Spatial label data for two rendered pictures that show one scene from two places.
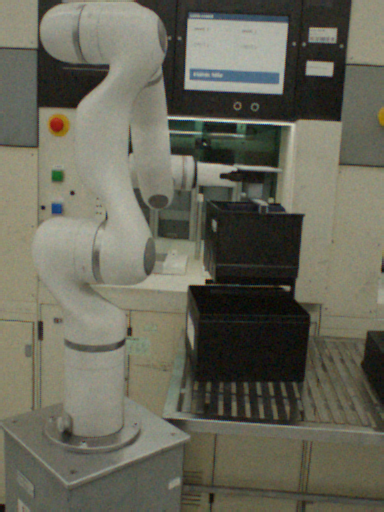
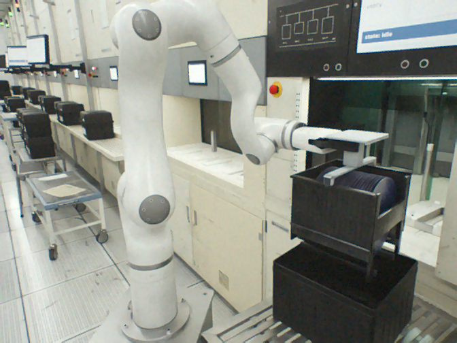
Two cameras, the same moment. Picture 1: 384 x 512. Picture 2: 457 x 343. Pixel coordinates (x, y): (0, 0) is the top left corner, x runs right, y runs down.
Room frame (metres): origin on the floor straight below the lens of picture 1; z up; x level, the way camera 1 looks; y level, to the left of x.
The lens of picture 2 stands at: (0.78, -0.60, 1.43)
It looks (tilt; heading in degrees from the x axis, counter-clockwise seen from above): 16 degrees down; 52
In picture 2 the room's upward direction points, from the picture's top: 1 degrees counter-clockwise
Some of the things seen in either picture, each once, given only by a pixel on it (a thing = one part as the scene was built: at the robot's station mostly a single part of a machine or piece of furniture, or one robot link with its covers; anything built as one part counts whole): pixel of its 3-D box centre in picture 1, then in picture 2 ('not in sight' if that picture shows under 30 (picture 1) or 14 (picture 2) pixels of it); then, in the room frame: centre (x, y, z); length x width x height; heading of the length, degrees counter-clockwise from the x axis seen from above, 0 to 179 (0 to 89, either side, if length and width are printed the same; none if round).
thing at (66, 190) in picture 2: not in sight; (64, 190); (1.33, 2.45, 0.47); 0.31 x 0.23 x 0.02; 109
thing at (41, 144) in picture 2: not in sight; (40, 145); (1.43, 4.00, 0.59); 0.30 x 0.28 x 0.26; 87
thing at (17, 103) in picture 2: not in sight; (16, 105); (1.60, 6.93, 0.85); 0.30 x 0.28 x 0.26; 88
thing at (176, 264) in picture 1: (157, 260); not in sight; (2.09, 0.12, 0.89); 0.22 x 0.21 x 0.04; 177
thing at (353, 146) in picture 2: (252, 176); (343, 144); (1.48, -0.14, 1.25); 0.07 x 0.03 x 0.03; 97
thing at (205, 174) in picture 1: (212, 174); (315, 138); (1.50, -0.04, 1.25); 0.11 x 0.10 x 0.07; 97
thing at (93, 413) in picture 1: (94, 385); (154, 287); (1.10, 0.18, 0.85); 0.19 x 0.19 x 0.18
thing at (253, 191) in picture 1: (250, 229); (349, 196); (1.51, -0.15, 1.12); 0.24 x 0.20 x 0.32; 7
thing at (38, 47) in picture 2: not in sight; (57, 55); (1.65, 3.41, 1.59); 0.50 x 0.41 x 0.36; 177
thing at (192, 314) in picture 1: (242, 330); (342, 288); (1.51, -0.15, 0.85); 0.28 x 0.28 x 0.17; 7
